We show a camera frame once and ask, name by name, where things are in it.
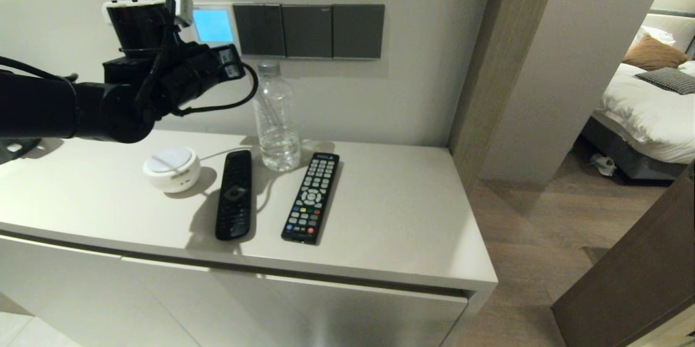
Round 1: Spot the white wall thermostat panel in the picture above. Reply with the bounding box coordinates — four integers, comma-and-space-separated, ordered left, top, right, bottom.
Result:
191, 3, 242, 58

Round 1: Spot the plain black remote control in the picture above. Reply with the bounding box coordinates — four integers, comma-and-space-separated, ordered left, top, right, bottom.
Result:
215, 150, 253, 242

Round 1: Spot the black remote with coloured buttons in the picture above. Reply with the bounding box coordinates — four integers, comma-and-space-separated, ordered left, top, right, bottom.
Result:
281, 153, 340, 245

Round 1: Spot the clear plastic water bottle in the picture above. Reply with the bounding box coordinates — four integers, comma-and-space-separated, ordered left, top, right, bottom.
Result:
252, 60, 301, 173

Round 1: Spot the white round smart speaker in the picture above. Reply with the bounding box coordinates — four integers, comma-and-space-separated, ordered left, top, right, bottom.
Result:
143, 147, 201, 194

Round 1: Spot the beige sideboard cabinet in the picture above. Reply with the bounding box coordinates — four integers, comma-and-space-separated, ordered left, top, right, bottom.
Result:
0, 127, 498, 347

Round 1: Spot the beige cabinet door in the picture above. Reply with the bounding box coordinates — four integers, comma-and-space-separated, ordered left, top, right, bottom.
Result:
0, 235, 200, 347

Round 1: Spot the right white drawer front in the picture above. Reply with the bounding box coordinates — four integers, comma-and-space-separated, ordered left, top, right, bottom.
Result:
121, 256, 469, 347

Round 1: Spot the white and teal sneaker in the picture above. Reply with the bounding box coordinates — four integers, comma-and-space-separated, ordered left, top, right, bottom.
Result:
590, 153, 617, 178

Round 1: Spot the dark grey bed base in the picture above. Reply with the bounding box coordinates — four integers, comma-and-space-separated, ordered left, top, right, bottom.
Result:
578, 113, 695, 185

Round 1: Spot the bed with white duvet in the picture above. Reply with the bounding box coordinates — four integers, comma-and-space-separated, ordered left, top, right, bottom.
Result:
600, 62, 695, 166

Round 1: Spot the white pillow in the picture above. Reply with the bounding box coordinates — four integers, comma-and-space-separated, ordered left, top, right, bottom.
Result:
630, 26, 677, 52

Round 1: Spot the brown pillow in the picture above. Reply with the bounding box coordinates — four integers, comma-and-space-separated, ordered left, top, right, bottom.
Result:
622, 36, 689, 72

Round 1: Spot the checkered grey pillow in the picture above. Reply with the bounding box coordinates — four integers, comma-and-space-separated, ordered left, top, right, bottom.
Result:
634, 68, 695, 96

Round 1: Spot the padded bed headboard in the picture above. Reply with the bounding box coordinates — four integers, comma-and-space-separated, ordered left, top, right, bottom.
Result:
641, 8, 695, 55

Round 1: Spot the brown wooden door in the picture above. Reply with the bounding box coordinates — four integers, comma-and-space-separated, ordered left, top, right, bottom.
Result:
551, 160, 695, 347

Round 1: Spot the black looped cable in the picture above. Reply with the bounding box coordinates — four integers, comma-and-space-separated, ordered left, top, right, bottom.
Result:
173, 62, 259, 117

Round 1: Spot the black braided cable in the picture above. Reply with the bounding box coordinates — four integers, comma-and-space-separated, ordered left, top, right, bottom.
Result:
133, 10, 177, 114

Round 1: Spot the grey multi-rocker wall switch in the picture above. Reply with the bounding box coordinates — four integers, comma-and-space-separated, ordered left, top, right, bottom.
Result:
233, 4, 286, 58

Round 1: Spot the left wrist camera assembly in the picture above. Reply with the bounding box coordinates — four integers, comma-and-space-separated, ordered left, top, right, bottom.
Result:
102, 0, 194, 54

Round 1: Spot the grey single-rocker wall switch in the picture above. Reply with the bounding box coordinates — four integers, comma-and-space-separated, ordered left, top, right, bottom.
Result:
282, 4, 333, 59
332, 4, 386, 60

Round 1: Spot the wooden door frame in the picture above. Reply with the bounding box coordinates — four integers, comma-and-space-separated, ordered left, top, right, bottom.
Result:
448, 0, 564, 195

